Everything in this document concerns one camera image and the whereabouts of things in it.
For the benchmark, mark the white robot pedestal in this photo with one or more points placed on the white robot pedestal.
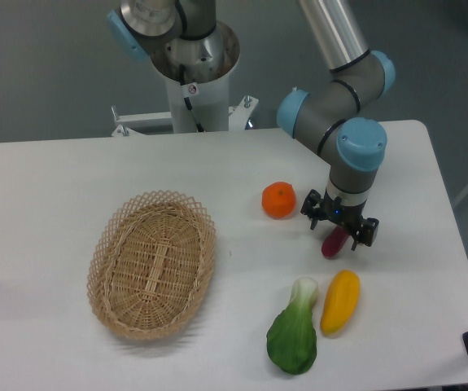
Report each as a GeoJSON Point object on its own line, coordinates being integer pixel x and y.
{"type": "Point", "coordinates": [200, 68]}

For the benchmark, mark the white metal base frame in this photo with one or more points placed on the white metal base frame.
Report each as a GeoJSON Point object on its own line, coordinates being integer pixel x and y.
{"type": "Point", "coordinates": [188, 117]}

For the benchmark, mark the orange tangerine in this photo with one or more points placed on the orange tangerine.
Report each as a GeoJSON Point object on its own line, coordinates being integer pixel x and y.
{"type": "Point", "coordinates": [278, 200]}

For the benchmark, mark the purple sweet potato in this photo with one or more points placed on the purple sweet potato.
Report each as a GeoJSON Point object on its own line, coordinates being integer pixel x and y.
{"type": "Point", "coordinates": [334, 242]}

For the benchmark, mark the green bok choy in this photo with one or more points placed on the green bok choy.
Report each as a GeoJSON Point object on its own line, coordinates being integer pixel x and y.
{"type": "Point", "coordinates": [291, 341]}

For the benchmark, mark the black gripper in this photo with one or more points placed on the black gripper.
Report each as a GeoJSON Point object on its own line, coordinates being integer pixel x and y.
{"type": "Point", "coordinates": [349, 217]}

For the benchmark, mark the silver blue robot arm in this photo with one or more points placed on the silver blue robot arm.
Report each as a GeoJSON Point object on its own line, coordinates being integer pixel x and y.
{"type": "Point", "coordinates": [328, 124]}

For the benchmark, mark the woven wicker basket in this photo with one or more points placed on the woven wicker basket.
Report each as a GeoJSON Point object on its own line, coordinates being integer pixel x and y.
{"type": "Point", "coordinates": [152, 265]}

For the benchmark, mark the yellow mango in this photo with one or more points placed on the yellow mango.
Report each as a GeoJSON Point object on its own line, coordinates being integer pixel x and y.
{"type": "Point", "coordinates": [341, 300]}

